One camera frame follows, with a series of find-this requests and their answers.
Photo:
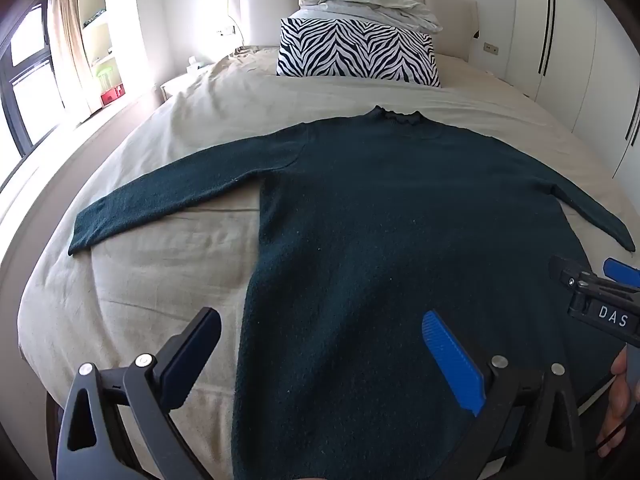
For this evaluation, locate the bed with beige sheet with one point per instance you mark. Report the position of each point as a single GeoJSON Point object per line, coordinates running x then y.
{"type": "Point", "coordinates": [165, 270]}

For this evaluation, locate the white wardrobe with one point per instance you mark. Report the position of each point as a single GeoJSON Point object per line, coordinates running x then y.
{"type": "Point", "coordinates": [580, 35]}

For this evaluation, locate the person's right hand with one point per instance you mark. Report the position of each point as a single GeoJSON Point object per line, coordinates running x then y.
{"type": "Point", "coordinates": [617, 410]}

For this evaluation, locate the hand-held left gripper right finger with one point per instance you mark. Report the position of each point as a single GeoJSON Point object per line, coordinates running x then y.
{"type": "Point", "coordinates": [447, 355]}

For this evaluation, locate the tissue box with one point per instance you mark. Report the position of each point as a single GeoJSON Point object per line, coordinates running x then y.
{"type": "Point", "coordinates": [193, 65]}

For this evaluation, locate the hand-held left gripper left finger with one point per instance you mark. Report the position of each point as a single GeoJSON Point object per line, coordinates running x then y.
{"type": "Point", "coordinates": [192, 342]}

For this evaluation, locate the dark teal knit sweater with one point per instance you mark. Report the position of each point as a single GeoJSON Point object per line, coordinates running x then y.
{"type": "Point", "coordinates": [375, 210]}

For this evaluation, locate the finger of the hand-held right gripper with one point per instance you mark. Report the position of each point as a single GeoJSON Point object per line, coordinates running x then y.
{"type": "Point", "coordinates": [567, 269]}
{"type": "Point", "coordinates": [622, 272]}

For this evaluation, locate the folded white duvet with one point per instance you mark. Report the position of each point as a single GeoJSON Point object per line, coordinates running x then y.
{"type": "Point", "coordinates": [370, 5]}

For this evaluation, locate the green plastic container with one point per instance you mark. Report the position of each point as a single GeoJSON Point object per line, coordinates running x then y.
{"type": "Point", "coordinates": [105, 77]}

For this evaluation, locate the white wall shelf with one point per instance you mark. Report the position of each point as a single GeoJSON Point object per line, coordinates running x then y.
{"type": "Point", "coordinates": [105, 25]}

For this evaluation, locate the wall socket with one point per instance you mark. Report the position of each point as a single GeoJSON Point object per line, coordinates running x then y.
{"type": "Point", "coordinates": [491, 49]}

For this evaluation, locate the zebra print pillow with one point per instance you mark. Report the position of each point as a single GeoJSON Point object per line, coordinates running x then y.
{"type": "Point", "coordinates": [355, 52]}

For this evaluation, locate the red box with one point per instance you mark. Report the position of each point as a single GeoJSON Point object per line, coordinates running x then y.
{"type": "Point", "coordinates": [111, 96]}

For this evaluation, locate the beige upholstered headboard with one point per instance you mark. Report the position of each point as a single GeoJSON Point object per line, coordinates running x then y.
{"type": "Point", "coordinates": [265, 10]}

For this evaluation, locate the wall switch panel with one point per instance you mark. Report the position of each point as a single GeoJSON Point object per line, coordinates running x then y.
{"type": "Point", "coordinates": [226, 31]}

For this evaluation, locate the beige curtain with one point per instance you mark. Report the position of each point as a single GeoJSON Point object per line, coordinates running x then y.
{"type": "Point", "coordinates": [70, 45]}

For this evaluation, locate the white nightstand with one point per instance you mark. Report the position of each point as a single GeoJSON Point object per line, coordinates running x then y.
{"type": "Point", "coordinates": [172, 87]}

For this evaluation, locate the black framed window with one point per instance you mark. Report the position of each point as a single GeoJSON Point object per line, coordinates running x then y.
{"type": "Point", "coordinates": [30, 75]}

